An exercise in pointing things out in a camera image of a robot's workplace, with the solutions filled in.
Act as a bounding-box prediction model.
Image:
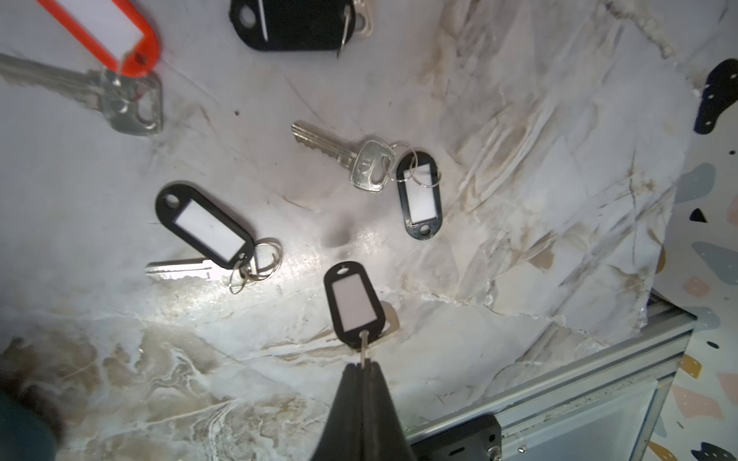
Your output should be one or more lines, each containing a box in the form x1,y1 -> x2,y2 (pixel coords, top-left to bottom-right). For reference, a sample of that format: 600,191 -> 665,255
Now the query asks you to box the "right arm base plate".
411,414 -> 503,461

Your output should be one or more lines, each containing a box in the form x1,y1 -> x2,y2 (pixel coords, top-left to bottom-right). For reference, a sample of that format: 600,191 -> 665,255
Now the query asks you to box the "red tag key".
1,1 -> 163,136

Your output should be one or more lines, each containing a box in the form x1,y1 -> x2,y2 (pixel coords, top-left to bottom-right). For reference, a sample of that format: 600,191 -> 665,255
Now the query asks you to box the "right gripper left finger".
311,364 -> 363,461

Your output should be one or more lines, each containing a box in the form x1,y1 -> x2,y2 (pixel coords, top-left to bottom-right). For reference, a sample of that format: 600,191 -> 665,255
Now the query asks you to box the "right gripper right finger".
362,360 -> 416,460

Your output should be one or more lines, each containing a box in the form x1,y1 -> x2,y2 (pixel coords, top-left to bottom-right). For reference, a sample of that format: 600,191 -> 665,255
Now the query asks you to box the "teal storage box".
1,390 -> 63,461

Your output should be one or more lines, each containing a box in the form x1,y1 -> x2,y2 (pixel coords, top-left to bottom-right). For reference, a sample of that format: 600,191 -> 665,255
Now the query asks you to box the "black head key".
229,0 -> 376,55

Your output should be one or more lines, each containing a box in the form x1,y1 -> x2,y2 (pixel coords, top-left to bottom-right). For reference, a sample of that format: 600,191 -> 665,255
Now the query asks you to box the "black tag key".
291,121 -> 443,240
323,261 -> 400,368
145,182 -> 284,295

